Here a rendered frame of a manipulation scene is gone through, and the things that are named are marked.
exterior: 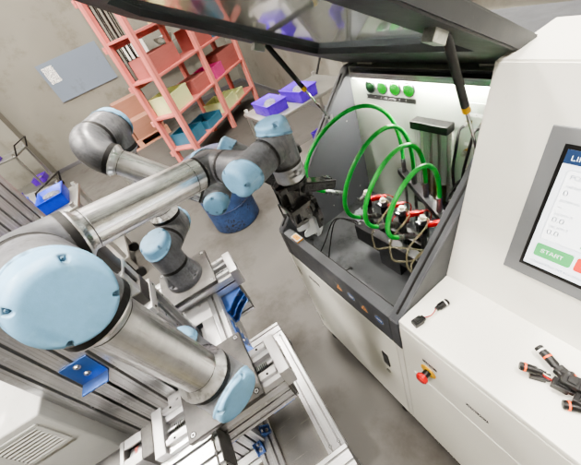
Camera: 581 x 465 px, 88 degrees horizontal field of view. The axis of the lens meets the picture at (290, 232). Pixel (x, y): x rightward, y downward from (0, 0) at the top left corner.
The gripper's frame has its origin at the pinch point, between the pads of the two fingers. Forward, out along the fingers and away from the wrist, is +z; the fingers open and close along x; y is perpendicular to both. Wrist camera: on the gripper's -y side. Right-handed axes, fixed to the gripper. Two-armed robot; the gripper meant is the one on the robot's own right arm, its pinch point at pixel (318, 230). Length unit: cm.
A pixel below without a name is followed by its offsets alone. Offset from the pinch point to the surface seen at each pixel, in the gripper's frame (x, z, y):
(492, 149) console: 27.0, -13.3, -34.7
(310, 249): -24.1, 29.3, -4.9
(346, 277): -2.2, 29.3, -4.9
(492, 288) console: 36.0, 22.4, -25.8
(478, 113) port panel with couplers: 11, -9, -56
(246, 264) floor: -149, 124, 8
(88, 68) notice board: -768, -29, 2
